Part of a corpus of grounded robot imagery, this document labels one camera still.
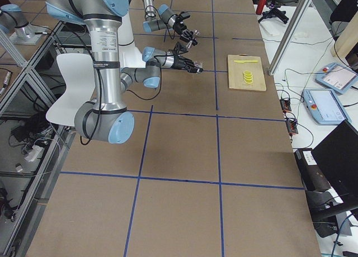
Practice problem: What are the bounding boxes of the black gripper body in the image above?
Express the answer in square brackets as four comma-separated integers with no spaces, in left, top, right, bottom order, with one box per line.
[172,15,187,36]
[171,55,186,70]

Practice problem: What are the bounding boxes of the steel measuring jigger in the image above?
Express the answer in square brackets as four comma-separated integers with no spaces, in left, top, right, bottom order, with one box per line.
[186,30,200,49]

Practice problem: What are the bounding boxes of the clear glass cup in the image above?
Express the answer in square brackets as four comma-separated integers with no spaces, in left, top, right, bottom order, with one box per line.
[194,61,202,69]

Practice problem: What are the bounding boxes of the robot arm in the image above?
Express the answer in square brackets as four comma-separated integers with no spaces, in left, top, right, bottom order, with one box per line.
[46,0,202,144]
[142,0,199,49]

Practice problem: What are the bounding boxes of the wooden cutting board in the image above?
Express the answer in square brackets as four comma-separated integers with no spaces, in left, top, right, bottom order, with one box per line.
[227,55,266,92]

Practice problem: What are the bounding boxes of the yellow plastic knife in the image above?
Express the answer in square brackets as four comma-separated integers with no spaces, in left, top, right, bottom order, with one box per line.
[233,60,259,64]

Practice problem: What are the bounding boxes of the red cylinder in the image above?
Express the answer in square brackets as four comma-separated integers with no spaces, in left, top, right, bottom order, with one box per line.
[256,0,267,15]

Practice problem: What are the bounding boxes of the orange terminal block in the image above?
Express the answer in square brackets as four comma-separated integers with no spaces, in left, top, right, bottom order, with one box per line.
[286,118,298,136]
[280,98,291,113]

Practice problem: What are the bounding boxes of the near teach pendant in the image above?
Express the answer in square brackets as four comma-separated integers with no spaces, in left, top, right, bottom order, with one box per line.
[302,89,351,125]

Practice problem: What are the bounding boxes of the teach pendant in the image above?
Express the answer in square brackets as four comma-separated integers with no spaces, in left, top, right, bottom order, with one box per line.
[315,63,357,94]
[302,89,351,125]

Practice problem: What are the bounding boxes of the far teach pendant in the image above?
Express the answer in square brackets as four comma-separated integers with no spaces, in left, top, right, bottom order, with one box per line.
[315,63,357,94]

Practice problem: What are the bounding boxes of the black box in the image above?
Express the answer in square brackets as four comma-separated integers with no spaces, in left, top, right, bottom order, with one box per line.
[294,148,331,192]

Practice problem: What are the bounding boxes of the black monitor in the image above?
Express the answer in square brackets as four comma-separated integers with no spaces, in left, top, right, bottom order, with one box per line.
[312,120,357,197]

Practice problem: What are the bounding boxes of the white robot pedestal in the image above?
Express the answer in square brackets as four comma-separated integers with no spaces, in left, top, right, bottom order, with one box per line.
[117,13,145,68]

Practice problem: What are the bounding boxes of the aluminium frame post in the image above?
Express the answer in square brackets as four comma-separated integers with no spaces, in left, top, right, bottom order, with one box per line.
[268,0,312,75]

